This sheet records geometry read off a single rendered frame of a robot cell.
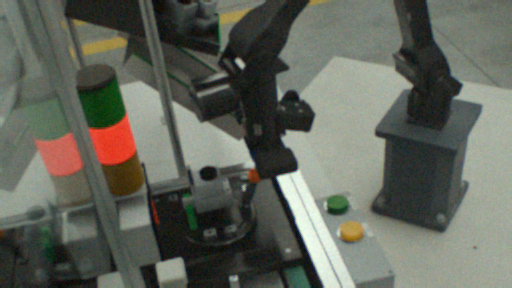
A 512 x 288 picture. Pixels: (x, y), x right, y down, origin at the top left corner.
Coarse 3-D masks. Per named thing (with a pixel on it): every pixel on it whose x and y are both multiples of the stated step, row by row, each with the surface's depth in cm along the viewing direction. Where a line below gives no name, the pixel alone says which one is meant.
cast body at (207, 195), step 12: (204, 168) 102; (216, 168) 104; (204, 180) 102; (216, 180) 101; (192, 192) 105; (204, 192) 102; (216, 192) 102; (228, 192) 103; (192, 204) 105; (204, 204) 103; (216, 204) 104; (228, 204) 104
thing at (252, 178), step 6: (252, 168) 104; (252, 174) 103; (240, 180) 103; (246, 180) 104; (252, 180) 103; (258, 180) 104; (252, 186) 105; (246, 192) 106; (252, 192) 106; (246, 198) 106; (252, 198) 106; (246, 204) 107
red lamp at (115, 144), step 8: (128, 120) 70; (112, 128) 68; (120, 128) 69; (128, 128) 70; (96, 136) 69; (104, 136) 69; (112, 136) 69; (120, 136) 69; (128, 136) 70; (96, 144) 70; (104, 144) 69; (112, 144) 69; (120, 144) 70; (128, 144) 71; (104, 152) 70; (112, 152) 70; (120, 152) 70; (128, 152) 71; (104, 160) 71; (112, 160) 71; (120, 160) 71
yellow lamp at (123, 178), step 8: (136, 152) 73; (128, 160) 72; (136, 160) 73; (104, 168) 72; (112, 168) 72; (120, 168) 72; (128, 168) 72; (136, 168) 73; (112, 176) 73; (120, 176) 72; (128, 176) 73; (136, 176) 74; (112, 184) 73; (120, 184) 73; (128, 184) 74; (136, 184) 74; (112, 192) 75; (120, 192) 74; (128, 192) 74
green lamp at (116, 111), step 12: (84, 96) 65; (96, 96) 65; (108, 96) 66; (120, 96) 68; (84, 108) 67; (96, 108) 66; (108, 108) 67; (120, 108) 68; (96, 120) 67; (108, 120) 67; (120, 120) 68
